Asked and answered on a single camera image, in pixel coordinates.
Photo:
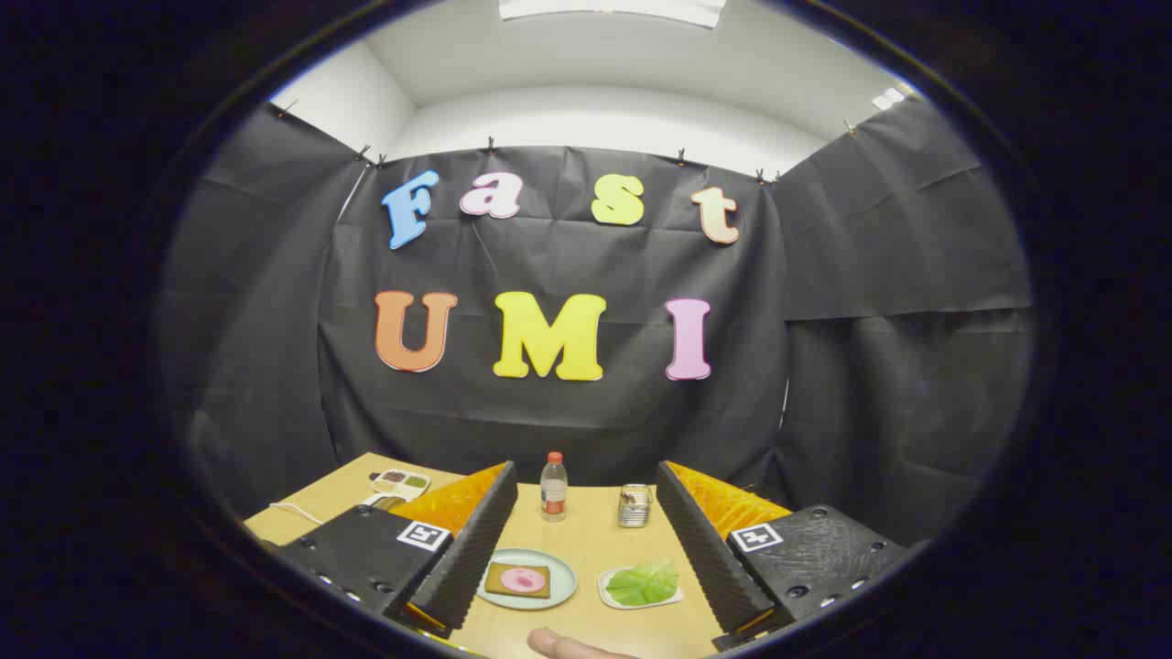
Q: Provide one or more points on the white square plate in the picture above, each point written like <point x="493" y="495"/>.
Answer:
<point x="613" y="595"/>

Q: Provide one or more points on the clear water bottle red cap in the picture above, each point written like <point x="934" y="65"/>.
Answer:
<point x="553" y="490"/>

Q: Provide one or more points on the green lettuce leaf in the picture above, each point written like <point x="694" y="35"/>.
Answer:
<point x="643" y="583"/>

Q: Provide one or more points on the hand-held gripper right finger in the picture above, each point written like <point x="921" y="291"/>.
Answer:
<point x="700" y="540"/>

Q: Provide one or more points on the ceiling light panel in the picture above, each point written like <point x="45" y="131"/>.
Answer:
<point x="613" y="9"/>

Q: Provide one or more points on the bread slice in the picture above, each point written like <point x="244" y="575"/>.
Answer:
<point x="499" y="581"/>

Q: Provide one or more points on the black backdrop cloth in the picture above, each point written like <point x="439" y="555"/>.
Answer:
<point x="568" y="421"/>

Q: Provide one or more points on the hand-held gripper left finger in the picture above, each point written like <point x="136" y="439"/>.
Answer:
<point x="476" y="540"/>

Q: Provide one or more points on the pink ham slice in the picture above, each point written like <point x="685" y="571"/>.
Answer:
<point x="523" y="579"/>

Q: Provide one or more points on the pale green round plate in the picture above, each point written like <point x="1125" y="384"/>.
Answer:
<point x="558" y="590"/>

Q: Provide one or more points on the white condiment tray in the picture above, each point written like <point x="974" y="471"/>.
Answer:
<point x="400" y="483"/>

